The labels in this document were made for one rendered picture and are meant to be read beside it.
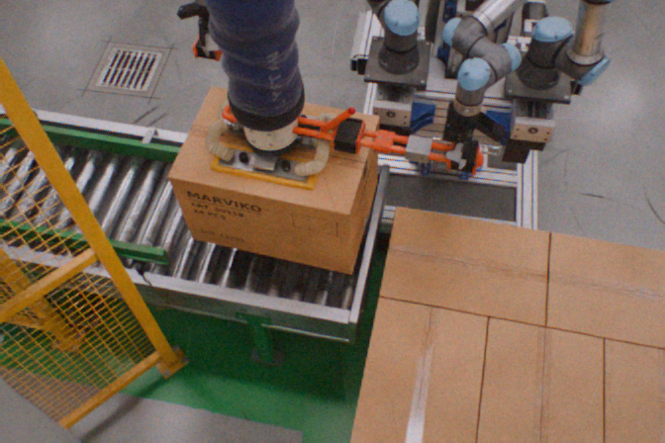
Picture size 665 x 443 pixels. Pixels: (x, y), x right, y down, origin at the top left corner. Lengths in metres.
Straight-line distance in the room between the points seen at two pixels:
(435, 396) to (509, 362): 0.28
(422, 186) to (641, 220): 1.08
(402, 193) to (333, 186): 1.06
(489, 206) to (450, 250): 0.59
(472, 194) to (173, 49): 1.97
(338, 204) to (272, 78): 0.47
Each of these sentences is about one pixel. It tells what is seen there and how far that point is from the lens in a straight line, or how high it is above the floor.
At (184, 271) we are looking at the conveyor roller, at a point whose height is 0.55.
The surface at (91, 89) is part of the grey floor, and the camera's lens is 4.11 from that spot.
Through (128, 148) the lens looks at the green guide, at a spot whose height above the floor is 0.61.
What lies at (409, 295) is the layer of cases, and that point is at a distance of 2.55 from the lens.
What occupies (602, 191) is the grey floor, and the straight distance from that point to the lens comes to 3.64.
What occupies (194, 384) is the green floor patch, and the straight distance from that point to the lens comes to 3.06.
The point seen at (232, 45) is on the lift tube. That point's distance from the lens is 1.79.
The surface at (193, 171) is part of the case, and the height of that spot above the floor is 1.07.
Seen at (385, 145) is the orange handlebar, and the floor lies 1.22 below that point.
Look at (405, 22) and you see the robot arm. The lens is 2.36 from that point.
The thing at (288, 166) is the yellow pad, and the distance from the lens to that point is 2.14.
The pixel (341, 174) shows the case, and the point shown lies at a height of 1.07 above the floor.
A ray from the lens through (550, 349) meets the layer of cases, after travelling 2.56.
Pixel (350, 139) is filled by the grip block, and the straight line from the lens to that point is 2.06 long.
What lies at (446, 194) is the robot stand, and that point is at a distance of 3.19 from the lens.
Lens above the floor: 2.84
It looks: 56 degrees down
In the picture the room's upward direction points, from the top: 2 degrees counter-clockwise
